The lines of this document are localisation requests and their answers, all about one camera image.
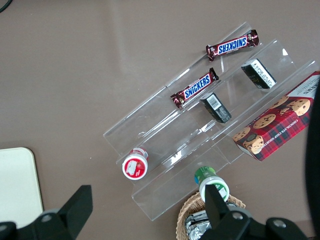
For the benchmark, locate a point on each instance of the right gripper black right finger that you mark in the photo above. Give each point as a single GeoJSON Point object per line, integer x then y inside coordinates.
{"type": "Point", "coordinates": [225, 222]}

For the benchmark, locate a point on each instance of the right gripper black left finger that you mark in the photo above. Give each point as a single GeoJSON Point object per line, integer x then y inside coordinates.
{"type": "Point", "coordinates": [70, 217]}

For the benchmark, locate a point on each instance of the light tan wicker basket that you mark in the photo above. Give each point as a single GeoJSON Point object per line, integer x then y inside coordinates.
{"type": "Point", "coordinates": [185, 212]}

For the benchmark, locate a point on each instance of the cream plastic tray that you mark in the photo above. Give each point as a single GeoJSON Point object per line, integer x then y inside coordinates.
{"type": "Point", "coordinates": [17, 182]}

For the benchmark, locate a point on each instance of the foil-wrapped pack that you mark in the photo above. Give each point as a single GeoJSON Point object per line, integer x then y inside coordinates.
{"type": "Point", "coordinates": [196, 225]}

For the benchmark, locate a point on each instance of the green yogurt cup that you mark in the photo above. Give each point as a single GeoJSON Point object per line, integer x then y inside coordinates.
{"type": "Point", "coordinates": [207, 175]}

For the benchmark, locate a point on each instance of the red strawberry yogurt cup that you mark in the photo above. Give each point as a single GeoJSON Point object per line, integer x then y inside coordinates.
{"type": "Point", "coordinates": [135, 166]}

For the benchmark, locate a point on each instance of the dark blurred wrist part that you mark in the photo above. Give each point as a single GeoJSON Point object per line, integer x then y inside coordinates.
{"type": "Point", "coordinates": [313, 162]}

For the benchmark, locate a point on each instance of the red tartan cookie box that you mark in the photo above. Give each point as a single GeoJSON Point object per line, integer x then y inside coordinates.
{"type": "Point", "coordinates": [277, 125]}

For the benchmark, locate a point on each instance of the clear acrylic stepped shelf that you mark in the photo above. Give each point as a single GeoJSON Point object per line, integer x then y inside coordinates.
{"type": "Point", "coordinates": [160, 130]}

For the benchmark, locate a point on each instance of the small black carton box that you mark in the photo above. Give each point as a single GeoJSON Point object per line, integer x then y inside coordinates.
{"type": "Point", "coordinates": [215, 108]}
{"type": "Point", "coordinates": [260, 73]}

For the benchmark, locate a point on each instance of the Snickers chocolate bar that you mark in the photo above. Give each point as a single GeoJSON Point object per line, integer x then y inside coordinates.
{"type": "Point", "coordinates": [196, 88]}
{"type": "Point", "coordinates": [232, 45]}

